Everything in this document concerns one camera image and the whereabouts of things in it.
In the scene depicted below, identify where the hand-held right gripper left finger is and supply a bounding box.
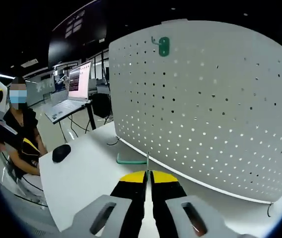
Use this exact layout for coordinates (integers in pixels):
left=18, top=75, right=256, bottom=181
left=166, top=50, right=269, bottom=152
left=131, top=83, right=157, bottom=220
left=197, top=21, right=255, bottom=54
left=68, top=170, right=147, bottom=238

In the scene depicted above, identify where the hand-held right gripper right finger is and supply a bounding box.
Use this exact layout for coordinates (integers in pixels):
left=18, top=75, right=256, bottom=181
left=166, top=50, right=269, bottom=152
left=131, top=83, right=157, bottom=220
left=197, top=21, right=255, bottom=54
left=149, top=170, right=241, bottom=238

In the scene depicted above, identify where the green hook assembly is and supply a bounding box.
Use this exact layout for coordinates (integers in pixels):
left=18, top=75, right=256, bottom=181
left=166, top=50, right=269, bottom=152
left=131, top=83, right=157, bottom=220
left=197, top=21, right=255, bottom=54
left=151, top=36, right=171, bottom=57
left=116, top=151, right=151, bottom=174

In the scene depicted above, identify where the white perforated mounting plate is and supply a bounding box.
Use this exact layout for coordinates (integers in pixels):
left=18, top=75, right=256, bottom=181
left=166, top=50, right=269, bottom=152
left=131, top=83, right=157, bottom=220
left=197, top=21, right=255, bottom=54
left=106, top=18, right=282, bottom=218

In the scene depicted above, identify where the black computer mouse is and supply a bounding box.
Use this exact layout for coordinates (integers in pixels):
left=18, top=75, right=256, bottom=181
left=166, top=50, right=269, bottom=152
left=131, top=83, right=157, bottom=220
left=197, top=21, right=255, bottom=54
left=52, top=144, right=71, bottom=163

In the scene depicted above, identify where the black laptop stand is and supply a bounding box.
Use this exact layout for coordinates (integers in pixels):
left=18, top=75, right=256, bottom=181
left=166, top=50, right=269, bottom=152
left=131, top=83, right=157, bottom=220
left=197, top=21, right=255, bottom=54
left=56, top=100, right=97, bottom=146

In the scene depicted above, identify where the silver laptop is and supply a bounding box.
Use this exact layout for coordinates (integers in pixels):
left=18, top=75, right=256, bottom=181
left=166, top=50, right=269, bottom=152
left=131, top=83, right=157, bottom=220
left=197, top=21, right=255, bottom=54
left=44, top=60, right=92, bottom=124

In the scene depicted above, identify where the large dark wall screen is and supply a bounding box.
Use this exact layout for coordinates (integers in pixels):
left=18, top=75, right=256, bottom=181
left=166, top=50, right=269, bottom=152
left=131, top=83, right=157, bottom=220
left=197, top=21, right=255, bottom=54
left=48, top=0, right=108, bottom=68

